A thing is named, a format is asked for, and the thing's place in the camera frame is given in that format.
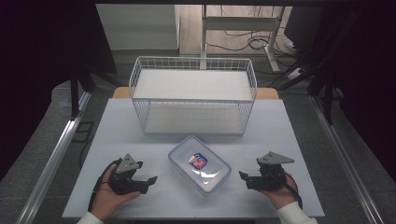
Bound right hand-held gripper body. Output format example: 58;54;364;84
248;151;295;191

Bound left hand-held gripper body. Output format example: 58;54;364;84
107;153;149;196

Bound person's right hand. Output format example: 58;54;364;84
257;172;301;210

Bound person's left hand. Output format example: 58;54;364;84
91;164;142;222

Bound clear plastic container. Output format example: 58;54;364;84
167;134;233;197

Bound small red blue packet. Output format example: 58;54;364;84
187;151;209;171

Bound black stand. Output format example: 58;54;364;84
69;66;97;121

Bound black curtain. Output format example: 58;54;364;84
306;0;396;186
0;0;119;183

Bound white cabinet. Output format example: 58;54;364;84
95;3;181;51

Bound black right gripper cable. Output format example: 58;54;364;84
281;172;304;210

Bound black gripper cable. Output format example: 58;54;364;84
281;172;304;210
87;158;123;213

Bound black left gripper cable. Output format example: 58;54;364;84
87;158;123;213

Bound metal rail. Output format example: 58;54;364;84
14;91;93;224
307;94;388;224

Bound white wire basket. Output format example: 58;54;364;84
128;55;259;137

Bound black floor cables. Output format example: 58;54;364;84
205;6;302;60

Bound white desk frame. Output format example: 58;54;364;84
200;4;287;73

